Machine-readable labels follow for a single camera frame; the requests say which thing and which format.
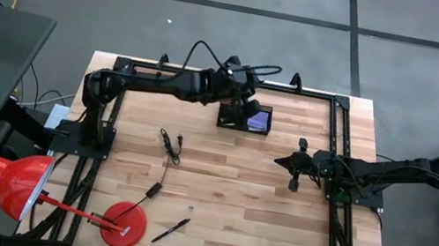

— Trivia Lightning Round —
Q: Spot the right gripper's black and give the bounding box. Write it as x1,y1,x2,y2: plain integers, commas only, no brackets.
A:
269,134,337,199

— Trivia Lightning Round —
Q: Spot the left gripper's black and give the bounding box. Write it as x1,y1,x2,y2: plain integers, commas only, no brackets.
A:
203,61,270,123

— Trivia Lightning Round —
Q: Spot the purple sticky note pad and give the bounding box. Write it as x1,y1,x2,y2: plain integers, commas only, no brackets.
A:
245,108,272,133

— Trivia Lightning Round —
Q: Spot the black mesh desk organizer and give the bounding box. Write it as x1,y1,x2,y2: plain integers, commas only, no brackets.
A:
215,95,276,138

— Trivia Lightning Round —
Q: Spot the black pen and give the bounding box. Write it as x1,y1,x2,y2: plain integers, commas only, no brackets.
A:
149,212,192,246

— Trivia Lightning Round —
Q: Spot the white power adapter box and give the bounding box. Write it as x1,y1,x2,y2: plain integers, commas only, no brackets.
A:
42,101,72,132

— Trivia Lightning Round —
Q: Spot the red desk lamp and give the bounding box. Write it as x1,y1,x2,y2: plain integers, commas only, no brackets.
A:
0,147,156,246

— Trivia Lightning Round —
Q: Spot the black frame clamp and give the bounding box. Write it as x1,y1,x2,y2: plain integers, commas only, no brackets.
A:
156,51,171,70
288,71,307,90

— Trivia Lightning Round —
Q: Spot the black aluminium table frame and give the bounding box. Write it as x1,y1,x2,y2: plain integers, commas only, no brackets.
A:
15,32,420,246

